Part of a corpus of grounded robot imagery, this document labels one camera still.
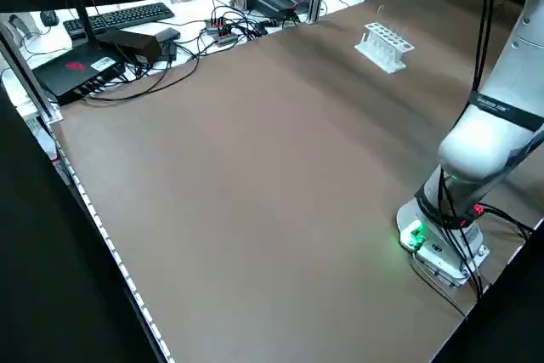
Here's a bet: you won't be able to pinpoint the white test tube rack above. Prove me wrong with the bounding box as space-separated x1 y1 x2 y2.
354 21 416 74

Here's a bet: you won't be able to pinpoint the usb hub with red plugs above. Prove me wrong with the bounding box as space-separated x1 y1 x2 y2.
205 16 240 48

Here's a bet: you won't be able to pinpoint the small grey adapter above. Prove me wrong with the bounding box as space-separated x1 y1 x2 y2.
153 26 182 41

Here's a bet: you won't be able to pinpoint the dark brown rectangular box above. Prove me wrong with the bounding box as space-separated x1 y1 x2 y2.
97 27 163 67

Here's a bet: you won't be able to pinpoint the black keyboard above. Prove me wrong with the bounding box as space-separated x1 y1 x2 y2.
62 2 176 40

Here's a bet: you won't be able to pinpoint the black box with red logo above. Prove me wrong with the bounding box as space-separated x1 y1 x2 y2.
32 43 128 105

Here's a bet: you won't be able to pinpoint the foot green light block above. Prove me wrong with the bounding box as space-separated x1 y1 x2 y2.
399 220 428 252

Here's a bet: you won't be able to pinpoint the grey handheld device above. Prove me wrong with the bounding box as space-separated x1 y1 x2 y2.
8 14 34 43

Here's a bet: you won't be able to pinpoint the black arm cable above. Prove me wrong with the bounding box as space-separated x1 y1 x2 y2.
470 0 496 96

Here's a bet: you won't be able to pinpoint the long black desk cable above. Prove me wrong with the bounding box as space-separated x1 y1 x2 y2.
82 46 201 103

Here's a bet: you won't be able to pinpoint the slim aluminium frame post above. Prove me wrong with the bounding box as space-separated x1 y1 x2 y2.
0 22 64 122

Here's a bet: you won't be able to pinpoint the black base cable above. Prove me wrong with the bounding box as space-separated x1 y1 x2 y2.
435 165 535 303

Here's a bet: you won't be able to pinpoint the aluminium table edge rail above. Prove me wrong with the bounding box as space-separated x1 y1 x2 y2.
49 118 176 363

